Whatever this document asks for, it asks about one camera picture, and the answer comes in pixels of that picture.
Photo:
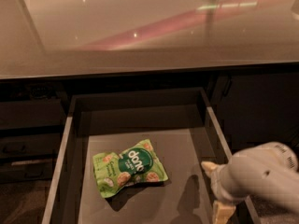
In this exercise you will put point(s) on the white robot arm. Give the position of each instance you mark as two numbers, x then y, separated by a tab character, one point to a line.
268	171

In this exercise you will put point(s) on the dark grey cabinet door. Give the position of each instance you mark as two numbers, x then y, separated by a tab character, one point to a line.
257	108

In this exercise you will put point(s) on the dark grey drawer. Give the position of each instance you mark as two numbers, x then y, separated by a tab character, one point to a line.
19	171
183	130
30	114
29	145

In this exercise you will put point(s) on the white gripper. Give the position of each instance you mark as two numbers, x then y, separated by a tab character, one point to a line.
249	176

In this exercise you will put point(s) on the small items in top drawer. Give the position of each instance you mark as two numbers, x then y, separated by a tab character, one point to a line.
135	165

